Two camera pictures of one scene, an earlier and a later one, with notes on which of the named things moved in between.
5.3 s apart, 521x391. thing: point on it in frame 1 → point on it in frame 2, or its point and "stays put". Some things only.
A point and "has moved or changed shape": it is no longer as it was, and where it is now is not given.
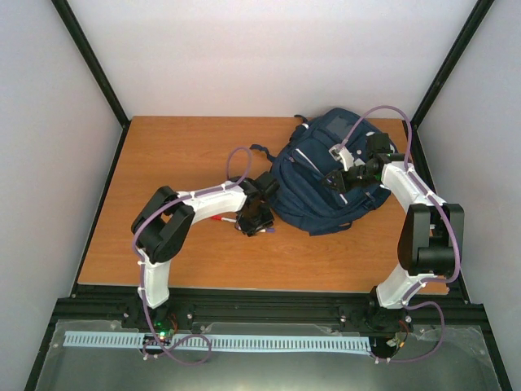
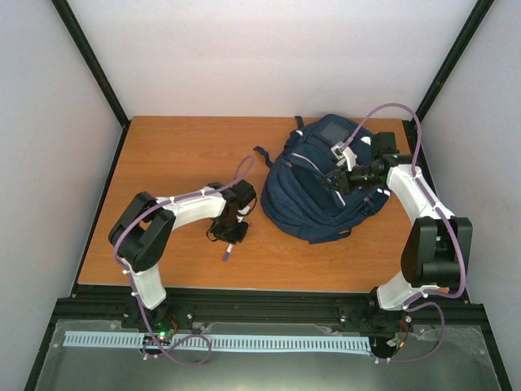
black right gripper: (342, 185) stays put
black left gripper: (267, 221) → (238, 237)
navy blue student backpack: (302, 165) has moved or changed shape
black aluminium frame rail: (97, 309) stays put
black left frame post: (63, 10) stays put
